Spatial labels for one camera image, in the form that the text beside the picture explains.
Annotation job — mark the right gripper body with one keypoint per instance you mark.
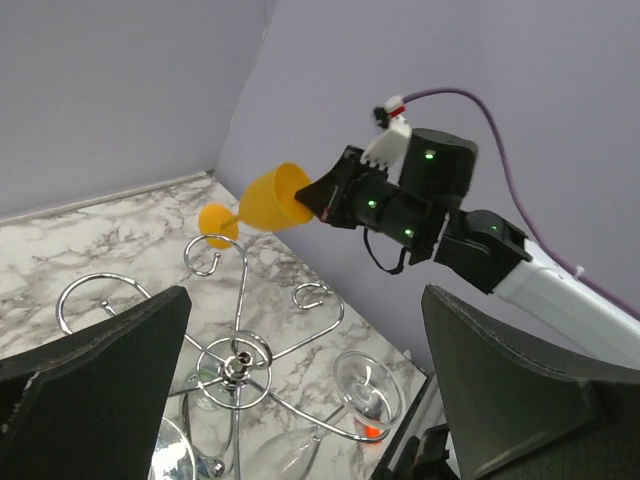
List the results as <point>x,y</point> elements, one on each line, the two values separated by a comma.
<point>358,194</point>

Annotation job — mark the clear wine glass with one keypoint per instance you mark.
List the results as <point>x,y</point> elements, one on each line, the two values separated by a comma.
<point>368,390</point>
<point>288,455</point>

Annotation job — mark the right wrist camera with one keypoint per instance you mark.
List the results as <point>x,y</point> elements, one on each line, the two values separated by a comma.
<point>392,143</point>

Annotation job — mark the orange black marker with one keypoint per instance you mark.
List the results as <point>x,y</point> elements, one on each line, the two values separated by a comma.
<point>373,435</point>

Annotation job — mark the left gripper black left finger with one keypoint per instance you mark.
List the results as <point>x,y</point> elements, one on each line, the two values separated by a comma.
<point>89,405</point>

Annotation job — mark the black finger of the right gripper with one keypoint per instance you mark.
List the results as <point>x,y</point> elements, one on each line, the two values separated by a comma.
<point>323,197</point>

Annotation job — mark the orange plastic cup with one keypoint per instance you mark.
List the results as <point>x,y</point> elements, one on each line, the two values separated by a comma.
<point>268,204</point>

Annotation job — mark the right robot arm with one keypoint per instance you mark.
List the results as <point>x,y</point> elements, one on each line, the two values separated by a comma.
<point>409,184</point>

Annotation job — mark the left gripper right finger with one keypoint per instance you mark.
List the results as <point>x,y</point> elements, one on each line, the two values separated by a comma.
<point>519,407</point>

